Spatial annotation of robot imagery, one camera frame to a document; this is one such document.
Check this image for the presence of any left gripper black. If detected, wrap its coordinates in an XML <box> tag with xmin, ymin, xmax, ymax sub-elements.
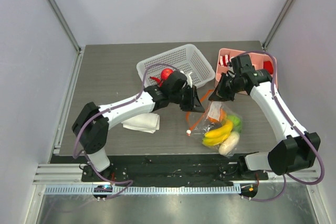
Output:
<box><xmin>170</xmin><ymin>86</ymin><xmax>205</xmax><ymax>113</ymax></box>

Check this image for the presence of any orange fake fruit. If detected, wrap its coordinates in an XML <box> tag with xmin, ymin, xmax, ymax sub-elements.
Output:
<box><xmin>207</xmin><ymin>109</ymin><xmax>227</xmax><ymax>123</ymax></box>

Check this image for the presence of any clear zip bag orange seal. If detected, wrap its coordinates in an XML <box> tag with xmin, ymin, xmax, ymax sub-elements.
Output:
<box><xmin>186</xmin><ymin>90</ymin><xmax>243</xmax><ymax>157</ymax></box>

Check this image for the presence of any yellow fake banana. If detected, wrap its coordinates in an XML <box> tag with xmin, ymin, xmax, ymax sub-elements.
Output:
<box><xmin>202</xmin><ymin>120</ymin><xmax>234</xmax><ymax>146</ymax></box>

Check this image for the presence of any red fake chili pepper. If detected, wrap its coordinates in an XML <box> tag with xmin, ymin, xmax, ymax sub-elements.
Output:
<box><xmin>150</xmin><ymin>76</ymin><xmax>164</xmax><ymax>87</ymax></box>

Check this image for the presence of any red fake apple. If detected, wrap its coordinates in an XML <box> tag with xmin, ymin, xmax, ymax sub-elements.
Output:
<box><xmin>160</xmin><ymin>68</ymin><xmax>174</xmax><ymax>81</ymax></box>

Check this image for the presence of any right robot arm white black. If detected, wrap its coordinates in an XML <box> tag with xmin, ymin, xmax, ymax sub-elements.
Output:
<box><xmin>209</xmin><ymin>51</ymin><xmax>325</xmax><ymax>184</ymax></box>

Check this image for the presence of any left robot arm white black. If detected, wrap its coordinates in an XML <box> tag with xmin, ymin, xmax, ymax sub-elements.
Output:
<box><xmin>72</xmin><ymin>71</ymin><xmax>205</xmax><ymax>182</ymax></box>

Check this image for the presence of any green fake fruit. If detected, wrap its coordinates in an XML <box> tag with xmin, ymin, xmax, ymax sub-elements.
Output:
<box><xmin>227</xmin><ymin>114</ymin><xmax>242</xmax><ymax>133</ymax></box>

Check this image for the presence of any white fake radish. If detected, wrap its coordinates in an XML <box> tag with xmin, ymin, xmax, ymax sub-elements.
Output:
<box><xmin>218</xmin><ymin>132</ymin><xmax>240</xmax><ymax>156</ymax></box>

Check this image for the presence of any red white striped item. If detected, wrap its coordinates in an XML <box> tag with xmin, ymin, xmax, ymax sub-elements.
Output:
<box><xmin>218</xmin><ymin>54</ymin><xmax>231</xmax><ymax>67</ymax></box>

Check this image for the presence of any white perforated plastic basket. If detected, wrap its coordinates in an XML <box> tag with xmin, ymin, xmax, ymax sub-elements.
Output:
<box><xmin>136</xmin><ymin>44</ymin><xmax>215</xmax><ymax>88</ymax></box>

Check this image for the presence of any folded white towel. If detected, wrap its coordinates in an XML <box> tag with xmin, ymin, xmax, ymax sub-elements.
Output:
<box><xmin>121</xmin><ymin>113</ymin><xmax>160</xmax><ymax>134</ymax></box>

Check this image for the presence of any pink compartment tray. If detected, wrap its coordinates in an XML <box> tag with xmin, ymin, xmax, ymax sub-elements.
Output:
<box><xmin>215</xmin><ymin>48</ymin><xmax>278</xmax><ymax>88</ymax></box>

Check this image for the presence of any red item right compartment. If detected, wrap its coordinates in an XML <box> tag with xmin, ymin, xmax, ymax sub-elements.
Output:
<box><xmin>263</xmin><ymin>61</ymin><xmax>274</xmax><ymax>75</ymax></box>

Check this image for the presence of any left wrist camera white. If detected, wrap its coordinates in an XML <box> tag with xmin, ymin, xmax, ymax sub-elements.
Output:
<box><xmin>180</xmin><ymin>70</ymin><xmax>193</xmax><ymax>88</ymax></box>

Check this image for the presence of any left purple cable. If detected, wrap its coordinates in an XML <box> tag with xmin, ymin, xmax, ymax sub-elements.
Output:
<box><xmin>72</xmin><ymin>63</ymin><xmax>184</xmax><ymax>200</ymax></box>

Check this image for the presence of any purple cable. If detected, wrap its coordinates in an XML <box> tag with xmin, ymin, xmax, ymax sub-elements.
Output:
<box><xmin>72</xmin><ymin>63</ymin><xmax>184</xmax><ymax>200</ymax></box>
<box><xmin>230</xmin><ymin>50</ymin><xmax>325</xmax><ymax>202</ymax></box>

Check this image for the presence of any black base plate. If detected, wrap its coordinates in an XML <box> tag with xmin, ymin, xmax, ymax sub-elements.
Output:
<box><xmin>79</xmin><ymin>154</ymin><xmax>268</xmax><ymax>187</ymax></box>

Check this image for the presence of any white slotted cable duct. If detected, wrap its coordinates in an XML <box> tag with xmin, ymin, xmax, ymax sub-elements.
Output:
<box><xmin>44</xmin><ymin>184</ymin><xmax>241</xmax><ymax>195</ymax></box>

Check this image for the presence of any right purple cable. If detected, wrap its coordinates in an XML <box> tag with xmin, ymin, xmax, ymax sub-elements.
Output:
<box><xmin>230</xmin><ymin>50</ymin><xmax>325</xmax><ymax>202</ymax></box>

